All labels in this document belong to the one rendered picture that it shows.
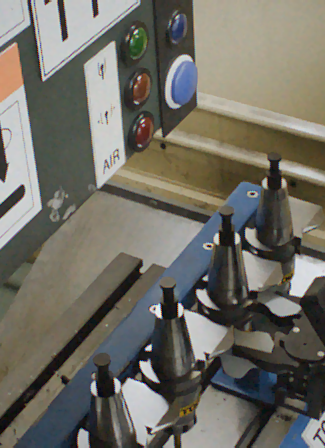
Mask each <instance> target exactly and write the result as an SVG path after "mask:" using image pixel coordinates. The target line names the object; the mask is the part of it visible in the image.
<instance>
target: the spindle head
mask: <svg viewBox="0 0 325 448"><path fill-rule="evenodd" d="M26 2H27V9H28V16H29V22H30V24H29V25H27V27H25V28H24V29H23V30H21V31H20V32H19V33H17V34H16V35H15V36H13V37H12V38H11V39H9V40H8V41H6V42H5V43H4V44H2V45H1V46H0V54H1V53H2V52H4V51H5V50H6V49H8V48H9V47H10V46H12V45H13V44H14V43H17V47H18V54H19V59H20V65H21V72H22V78H23V83H24V90H25V102H26V108H27V114H28V120H29V127H30V132H31V138H32V145H33V150H32V151H33V156H34V163H35V169H36V175H37V181H38V187H39V193H40V200H41V206H42V209H41V210H40V211H39V212H38V213H37V214H36V215H35V216H34V217H33V218H31V219H30V220H29V221H27V222H26V223H25V224H24V225H23V227H22V228H21V229H20V230H19V231H18V232H17V233H16V234H15V235H14V236H13V237H11V238H10V239H9V240H8V241H7V242H6V243H5V245H4V246H3V247H2V248H1V249H0V286H1V285H2V284H3V283H6V282H7V281H8V279H9V278H10V277H11V276H12V275H13V274H14V273H15V272H16V271H17V270H18V269H19V268H20V267H21V266H22V265H23V264H24V262H25V261H26V260H27V259H28V258H29V257H30V256H31V255H33V254H34V253H35V252H36V251H37V250H38V249H39V248H40V247H41V246H42V244H43V243H44V242H45V241H46V240H47V239H48V238H49V237H50V236H51V235H52V234H54V233H55V232H56V231H57V230H58V229H59V228H60V227H61V226H62V225H63V224H64V223H65V221H66V220H67V219H68V218H69V217H70V216H71V215H72V214H73V213H75V212H76V211H77V210H78V209H79V208H80V207H81V206H82V205H83V204H84V203H85V202H86V201H87V200H88V199H89V198H90V197H91V196H92V195H93V194H94V193H95V192H96V191H97V190H98V189H99V188H97V180H96V171H95V163H94V154H93V146H92V137H91V129H90V121H89V117H90V112H89V104H88V96H87V88H86V79H85V70H84V65H85V64H86V63H87V62H88V61H90V60H91V59H92V58H93V57H94V56H96V55H97V54H98V53H99V52H101V51H102V50H103V49H104V48H105V47H107V46H109V45H110V43H112V42H115V51H116V62H117V72H118V82H119V92H120V102H121V113H122V117H121V124H122V134H123V144H124V154H125V162H126V161H127V160H128V159H129V158H130V157H131V156H132V155H133V154H134V153H135V152H133V151H132V150H131V149H130V146H129V141H128V136H129V130H130V126H131V124H132V122H133V120H134V119H135V117H136V116H137V115H138V114H139V113H141V112H142V111H148V112H151V113H152V114H153V116H154V119H155V132H154V134H156V133H157V132H158V131H159V130H160V129H161V128H162V121H161V107H160V93H159V78H158V64H157V49H156V35H155V21H154V6H153V0H140V4H139V5H138V6H136V7H135V8H134V9H133V10H131V11H130V12H129V13H128V14H126V15H125V16H124V17H123V18H121V19H120V20H119V21H118V22H116V23H115V24H114V25H112V26H111V27H110V28H109V29H108V30H106V31H105V32H104V33H103V34H101V35H100V36H99V37H98V38H96V39H95V40H94V41H93V42H91V43H90V44H89V45H88V46H86V47H85V48H84V49H82V50H81V51H80V52H79V53H77V54H76V55H75V56H74V57H73V58H71V59H70V60H69V61H68V62H66V63H65V64H64V65H63V66H61V67H60V68H59V69H58V70H56V71H55V72H54V73H53V74H52V75H51V76H49V77H47V78H46V79H45V80H44V81H43V80H41V78H40V72H39V65H38V58H37V52H36V45H35V38H34V31H33V25H32V19H31V12H30V5H29V0H26ZM136 21H140V22H143V23H145V24H146V26H147V29H148V32H149V42H148V47H147V50H146V53H145V55H144V57H143V59H142V60H140V61H139V62H138V63H137V64H135V65H129V64H127V63H125V62H124V60H123V58H122V54H121V44H122V39H123V36H124V33H125V31H126V29H127V28H128V26H129V25H130V24H132V23H134V22H136ZM139 67H144V68H147V69H148V70H149V71H150V74H151V77H152V89H151V93H150V96H149V98H148V100H147V102H146V103H145V104H144V106H143V107H141V108H140V109H138V110H132V109H129V108H128V107H127V105H126V98H125V92H126V86H127V82H128V80H129V79H130V77H131V75H132V74H133V72H134V70H135V69H137V68H139Z"/></svg>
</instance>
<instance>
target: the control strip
mask: <svg viewBox="0 0 325 448"><path fill-rule="evenodd" d="M153 6H154V21H155V35H156V49H157V64H158V78H159V93H160V107H161V121H162V138H163V139H164V138H165V137H166V136H167V135H168V134H169V133H170V132H171V131H172V130H173V129H174V128H175V127H176V126H177V125H178V124H179V123H180V122H181V121H182V120H183V119H184V118H186V117H187V116H188V115H189V114H190V113H191V112H192V111H193V110H194V109H195V108H196V107H197V106H198V100H197V88H196V91H195V93H194V96H192V98H191V99H190V100H189V102H187V103H186V104H184V105H177V104H174V103H173V101H172V99H171V96H170V85H171V80H172V76H173V74H174V72H175V70H176V68H177V66H178V65H179V64H180V63H181V62H182V61H184V60H190V61H193V62H194V63H195V64H196V53H195V29H194V5H193V0H153ZM181 13H182V14H184V15H185V16H186V17H187V21H188V27H187V32H186V35H185V37H184V39H183V41H181V42H179V43H174V42H173V41H172V39H171V29H172V24H173V22H174V20H175V18H176V17H177V16H178V15H179V14H181ZM139 28H143V29H144V30H145V31H146V34H147V45H146V49H145V51H144V53H143V55H142V56H141V58H139V59H138V60H133V59H132V58H131V56H130V42H131V39H132V36H133V34H134V33H135V31H136V30H137V29H139ZM148 42H149V32H148V29H147V26H146V24H145V23H143V22H140V21H136V22H134V23H132V24H130V25H129V26H128V28H127V29H126V31H125V33H124V36H123V39H122V44H121V54H122V58H123V60H124V62H125V63H127V64H129V65H135V64H137V63H138V62H139V61H140V60H142V59H143V57H144V55H145V53H146V50H147V47H148ZM143 74H146V75H147V76H148V77H149V78H150V82H151V86H150V92H149V95H148V97H147V98H146V100H145V101H144V102H143V103H142V104H139V105H137V104H135V103H134V101H133V88H134V85H135V82H136V80H137V79H138V78H139V77H140V76H141V75H143ZM151 89H152V77H151V74H150V71H149V70H148V69H147V68H144V67H139V68H137V69H135V70H134V72H133V74H132V75H131V77H130V79H129V80H128V82H127V86H126V92H125V98H126V105H127V107H128V108H129V109H132V110H138V109H140V108H141V107H143V106H144V104H145V103H146V102H147V100H148V98H149V96H150V93H151ZM146 118H150V119H152V120H153V123H154V131H153V135H152V138H151V140H150V142H149V144H148V145H147V146H146V147H144V148H139V147H138V145H137V141H136V136H137V131H138V128H139V125H140V123H141V122H142V120H144V119H146ZM154 132H155V119H154V116H153V114H152V113H151V112H148V111H142V112H141V113H139V114H138V115H137V116H136V117H135V119H134V120H133V122H132V124H131V126H130V130H129V136H128V141H129V146H130V149H131V150H132V151H133V152H142V151H143V150H146V149H147V148H148V146H149V145H150V143H151V141H152V139H153V136H154Z"/></svg>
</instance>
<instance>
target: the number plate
mask: <svg viewBox="0 0 325 448"><path fill-rule="evenodd" d="M301 437H302V438H303V440H304V441H305V442H306V444H307V445H308V446H309V448H325V413H324V415H323V416H322V417H321V419H320V420H319V421H317V420H315V419H312V418H310V420H309V423H308V425H307V427H306V428H305V430H304V432H303V433H302V435H301Z"/></svg>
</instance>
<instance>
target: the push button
mask: <svg viewBox="0 0 325 448"><path fill-rule="evenodd" d="M198 77H199V74H198V68H197V66H196V64H195V63H194V62H193V61H190V60H184V61H182V62H181V63H180V64H179V65H178V66H177V68H176V70H175V72H174V74H173V76H172V80H171V85H170V96H171V99H172V101H173V103H174V104H177V105H184V104H186V103H187V102H189V100H190V99H191V98H192V96H194V93H195V91H196V88H197V84H198Z"/></svg>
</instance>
